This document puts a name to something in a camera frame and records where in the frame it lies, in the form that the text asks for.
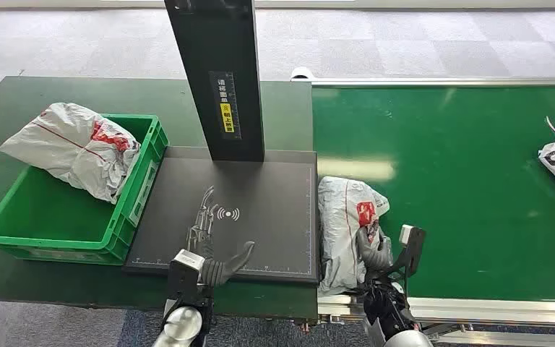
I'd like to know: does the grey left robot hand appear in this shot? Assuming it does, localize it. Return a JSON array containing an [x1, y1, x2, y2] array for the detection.
[[185, 185, 256, 288]]

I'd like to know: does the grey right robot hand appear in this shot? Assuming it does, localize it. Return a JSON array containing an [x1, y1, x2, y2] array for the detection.
[[355, 220, 395, 274]]

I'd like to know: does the white package with red label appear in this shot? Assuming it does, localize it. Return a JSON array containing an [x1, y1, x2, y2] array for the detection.
[[317, 176, 391, 296]]

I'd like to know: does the green conveyor belt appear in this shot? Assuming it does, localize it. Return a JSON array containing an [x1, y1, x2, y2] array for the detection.
[[311, 85, 555, 303]]

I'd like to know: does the crumpled white red-print package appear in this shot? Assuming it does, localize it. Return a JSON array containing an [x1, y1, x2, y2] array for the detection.
[[0, 101, 142, 205]]

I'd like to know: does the green plastic crate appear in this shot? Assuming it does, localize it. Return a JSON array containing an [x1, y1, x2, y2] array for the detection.
[[0, 113, 170, 267]]

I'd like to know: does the black yellow column label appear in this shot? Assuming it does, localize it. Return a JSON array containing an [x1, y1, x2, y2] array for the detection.
[[209, 70, 243, 141]]

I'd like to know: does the black scanner column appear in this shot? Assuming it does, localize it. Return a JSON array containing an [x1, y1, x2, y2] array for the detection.
[[163, 0, 265, 163]]

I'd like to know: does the dark green table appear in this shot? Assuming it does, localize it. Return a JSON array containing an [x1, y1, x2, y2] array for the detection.
[[0, 75, 319, 321]]

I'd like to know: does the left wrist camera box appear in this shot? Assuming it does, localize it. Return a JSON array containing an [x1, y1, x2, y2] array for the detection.
[[165, 249, 212, 309]]

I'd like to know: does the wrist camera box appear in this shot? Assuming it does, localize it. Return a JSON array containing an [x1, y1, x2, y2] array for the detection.
[[165, 249, 212, 309], [388, 223, 427, 280]]

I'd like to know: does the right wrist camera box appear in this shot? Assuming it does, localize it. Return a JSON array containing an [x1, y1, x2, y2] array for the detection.
[[388, 223, 427, 280]]

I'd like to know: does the black scanner base plate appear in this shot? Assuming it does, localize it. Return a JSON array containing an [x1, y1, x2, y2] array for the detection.
[[123, 145, 321, 287]]

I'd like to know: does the aluminium conveyor frame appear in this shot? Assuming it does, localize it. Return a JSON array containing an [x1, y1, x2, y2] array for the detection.
[[291, 76, 555, 347]]

